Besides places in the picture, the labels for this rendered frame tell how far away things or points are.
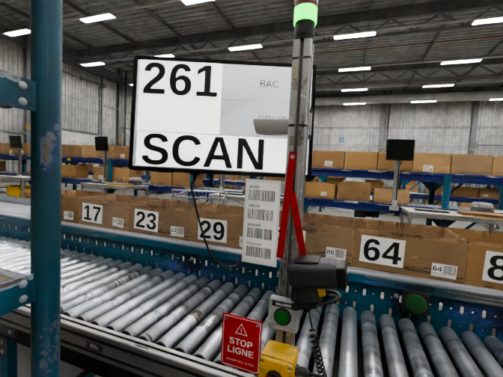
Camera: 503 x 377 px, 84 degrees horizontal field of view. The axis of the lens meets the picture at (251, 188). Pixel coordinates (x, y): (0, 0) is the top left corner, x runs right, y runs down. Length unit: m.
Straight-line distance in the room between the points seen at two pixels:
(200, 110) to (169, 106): 0.08
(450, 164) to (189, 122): 5.50
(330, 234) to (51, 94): 1.08
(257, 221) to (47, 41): 0.48
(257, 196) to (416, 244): 0.77
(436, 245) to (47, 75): 1.22
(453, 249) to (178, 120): 1.06
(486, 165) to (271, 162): 5.51
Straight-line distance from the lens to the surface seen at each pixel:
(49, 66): 0.38
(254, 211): 0.65
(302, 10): 0.70
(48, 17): 0.39
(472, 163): 6.03
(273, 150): 0.74
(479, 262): 1.32
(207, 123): 0.76
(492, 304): 1.30
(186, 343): 0.95
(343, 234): 1.23
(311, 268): 0.58
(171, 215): 1.51
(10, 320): 1.39
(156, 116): 0.79
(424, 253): 1.27
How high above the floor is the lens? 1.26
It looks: 4 degrees down
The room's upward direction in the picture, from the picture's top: 3 degrees clockwise
